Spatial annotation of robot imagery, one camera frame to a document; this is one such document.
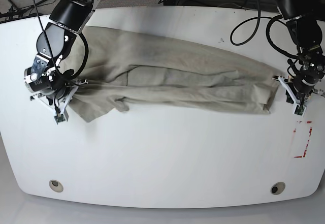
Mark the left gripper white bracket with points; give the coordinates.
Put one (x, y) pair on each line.
(297, 91)

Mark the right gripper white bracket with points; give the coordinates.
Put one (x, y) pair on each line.
(58, 101)

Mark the beige grey T-shirt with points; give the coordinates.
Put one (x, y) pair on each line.
(124, 67)

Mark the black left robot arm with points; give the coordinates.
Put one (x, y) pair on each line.
(308, 63)

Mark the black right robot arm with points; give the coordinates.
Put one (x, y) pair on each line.
(51, 87)

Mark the red tape rectangle marking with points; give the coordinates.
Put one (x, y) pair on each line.
(301, 138)

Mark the black tripod stand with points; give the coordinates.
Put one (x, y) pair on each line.
(12, 10)

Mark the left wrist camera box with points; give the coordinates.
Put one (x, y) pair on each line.
(299, 110)

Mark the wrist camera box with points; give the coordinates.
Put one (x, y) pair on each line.
(299, 110)
(63, 117)

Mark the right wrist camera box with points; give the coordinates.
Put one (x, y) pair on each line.
(63, 117)

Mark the left table cable grommet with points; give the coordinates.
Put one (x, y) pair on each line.
(56, 186)

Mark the table cable grommet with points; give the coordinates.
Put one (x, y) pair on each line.
(56, 186)
(278, 188)

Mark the right table cable grommet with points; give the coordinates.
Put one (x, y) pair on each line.
(278, 188)

